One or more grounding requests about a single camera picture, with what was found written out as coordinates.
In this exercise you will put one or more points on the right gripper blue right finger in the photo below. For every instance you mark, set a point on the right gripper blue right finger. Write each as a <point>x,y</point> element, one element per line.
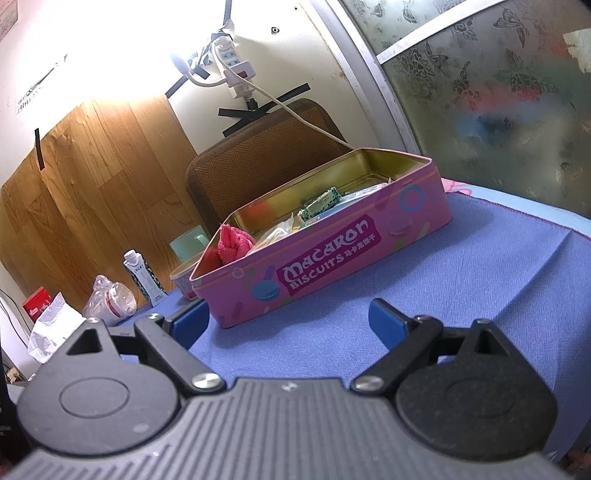
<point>409,341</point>

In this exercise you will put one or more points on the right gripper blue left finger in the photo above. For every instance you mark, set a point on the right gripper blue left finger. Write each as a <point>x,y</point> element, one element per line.
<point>166,341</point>

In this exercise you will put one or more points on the pink fuzzy sock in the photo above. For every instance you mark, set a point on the pink fuzzy sock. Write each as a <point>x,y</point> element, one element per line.
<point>233,243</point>

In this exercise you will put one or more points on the green white drink carton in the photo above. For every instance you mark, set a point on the green white drink carton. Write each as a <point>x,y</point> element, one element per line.
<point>144,278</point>

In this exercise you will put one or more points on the clear crumpled plastic bag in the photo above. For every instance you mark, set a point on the clear crumpled plastic bag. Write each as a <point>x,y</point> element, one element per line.
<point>111,302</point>

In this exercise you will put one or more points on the patterned paper cup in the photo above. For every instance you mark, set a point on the patterned paper cup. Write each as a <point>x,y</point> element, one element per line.
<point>180,277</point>

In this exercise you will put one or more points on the mint green mug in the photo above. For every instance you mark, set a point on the mint green mug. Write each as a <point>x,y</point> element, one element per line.
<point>189,244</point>

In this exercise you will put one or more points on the white tissue pack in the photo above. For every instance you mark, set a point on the white tissue pack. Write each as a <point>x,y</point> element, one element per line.
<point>53,327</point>

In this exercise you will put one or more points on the blue patterned tablecloth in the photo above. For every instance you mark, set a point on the blue patterned tablecloth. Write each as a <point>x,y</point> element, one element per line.
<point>522,264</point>

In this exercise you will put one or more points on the red cereal box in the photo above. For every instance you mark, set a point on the red cereal box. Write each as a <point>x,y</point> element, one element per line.
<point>37,303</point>

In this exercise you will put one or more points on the pink macaron biscuit tin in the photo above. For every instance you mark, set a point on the pink macaron biscuit tin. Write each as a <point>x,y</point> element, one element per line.
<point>390,199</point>

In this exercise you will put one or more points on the green patterned sachet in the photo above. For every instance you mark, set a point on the green patterned sachet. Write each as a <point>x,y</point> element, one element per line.
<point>316,206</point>

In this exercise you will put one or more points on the brown chair backrest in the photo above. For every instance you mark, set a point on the brown chair backrest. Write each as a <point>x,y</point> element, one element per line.
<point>260,157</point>

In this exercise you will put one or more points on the white power strip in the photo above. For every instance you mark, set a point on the white power strip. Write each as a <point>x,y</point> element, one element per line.
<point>235,70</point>

